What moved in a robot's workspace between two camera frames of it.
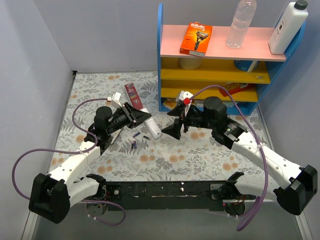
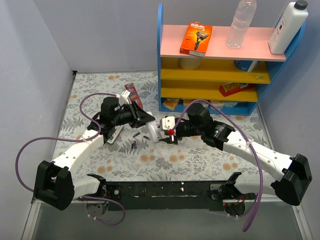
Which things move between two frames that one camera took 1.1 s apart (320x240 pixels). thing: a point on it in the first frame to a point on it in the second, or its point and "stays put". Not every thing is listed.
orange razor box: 196,39 stays put
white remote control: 115,134 stays put
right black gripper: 183,120 to 173,135
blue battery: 136,134 stays put
